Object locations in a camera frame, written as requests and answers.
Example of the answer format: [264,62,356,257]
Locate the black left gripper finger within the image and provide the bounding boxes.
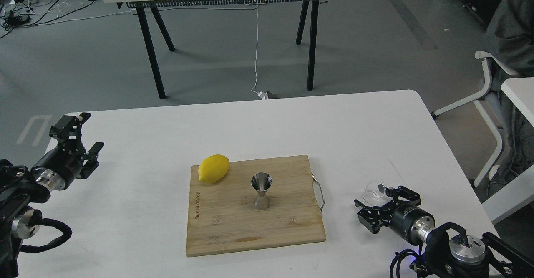
[48,112,91,153]
[79,142,105,179]

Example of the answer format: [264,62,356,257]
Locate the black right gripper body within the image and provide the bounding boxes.
[373,202,435,246]

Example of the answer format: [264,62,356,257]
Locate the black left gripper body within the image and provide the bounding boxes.
[32,147,86,191]

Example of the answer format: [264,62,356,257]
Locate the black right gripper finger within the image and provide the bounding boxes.
[354,199,390,233]
[382,185,421,210]

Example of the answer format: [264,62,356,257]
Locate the small clear glass cup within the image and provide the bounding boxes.
[362,180,390,206]

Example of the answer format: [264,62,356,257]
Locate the steel double jigger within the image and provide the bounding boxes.
[251,173,272,210]

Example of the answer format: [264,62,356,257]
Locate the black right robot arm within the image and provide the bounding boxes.
[354,184,534,278]

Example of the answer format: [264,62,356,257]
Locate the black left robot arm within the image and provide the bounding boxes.
[0,112,104,278]

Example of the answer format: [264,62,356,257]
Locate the yellow lemon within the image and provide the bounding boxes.
[198,154,229,183]

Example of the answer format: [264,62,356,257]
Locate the bamboo cutting board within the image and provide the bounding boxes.
[186,155,326,257]

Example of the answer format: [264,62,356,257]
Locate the white office chair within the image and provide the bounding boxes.
[431,51,519,187]

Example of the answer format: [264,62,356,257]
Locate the person in grey hoodie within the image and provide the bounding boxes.
[483,0,534,196]

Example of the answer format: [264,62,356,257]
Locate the white background table black legs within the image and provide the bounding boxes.
[104,0,320,99]

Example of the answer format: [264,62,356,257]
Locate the floor cables and power strip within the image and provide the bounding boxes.
[0,0,101,40]

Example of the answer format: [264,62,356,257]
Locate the white hanging cable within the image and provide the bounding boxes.
[250,3,270,100]

